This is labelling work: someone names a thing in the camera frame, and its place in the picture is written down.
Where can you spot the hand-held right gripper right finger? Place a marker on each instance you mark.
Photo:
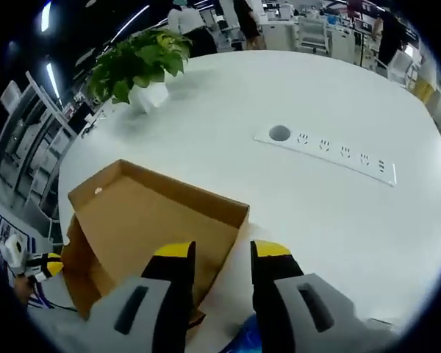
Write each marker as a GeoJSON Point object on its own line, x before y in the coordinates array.
{"type": "Point", "coordinates": [297, 316]}

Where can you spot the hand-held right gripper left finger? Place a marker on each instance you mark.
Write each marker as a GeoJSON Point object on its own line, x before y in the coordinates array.
{"type": "Point", "coordinates": [139, 316]}

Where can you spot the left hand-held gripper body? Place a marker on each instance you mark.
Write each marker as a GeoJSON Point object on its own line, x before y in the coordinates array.
{"type": "Point", "coordinates": [14, 252]}

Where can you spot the large blue wet wipes pack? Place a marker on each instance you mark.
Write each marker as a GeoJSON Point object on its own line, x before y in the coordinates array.
{"type": "Point", "coordinates": [242, 338]}

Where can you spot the brown cardboard shoe box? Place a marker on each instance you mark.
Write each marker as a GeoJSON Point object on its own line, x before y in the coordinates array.
{"type": "Point", "coordinates": [150, 206]}

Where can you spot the person's left hand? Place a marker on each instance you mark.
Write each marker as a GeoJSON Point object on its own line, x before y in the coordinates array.
{"type": "Point", "coordinates": [24, 290]}

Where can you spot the grey metal shelf rack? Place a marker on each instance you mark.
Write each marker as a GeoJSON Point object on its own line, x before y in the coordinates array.
{"type": "Point", "coordinates": [59, 114]}

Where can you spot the black computer monitor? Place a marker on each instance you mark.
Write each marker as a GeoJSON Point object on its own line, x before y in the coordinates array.
{"type": "Point", "coordinates": [79, 117]}

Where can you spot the white table socket panel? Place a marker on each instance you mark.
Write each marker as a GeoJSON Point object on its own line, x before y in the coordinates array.
{"type": "Point", "coordinates": [353, 163]}

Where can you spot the green plant in white pot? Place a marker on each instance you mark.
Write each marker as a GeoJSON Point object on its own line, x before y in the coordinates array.
{"type": "Point", "coordinates": [139, 62]}

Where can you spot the blue framed wall poster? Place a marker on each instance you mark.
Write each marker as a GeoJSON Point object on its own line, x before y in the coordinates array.
{"type": "Point", "coordinates": [1, 228]}

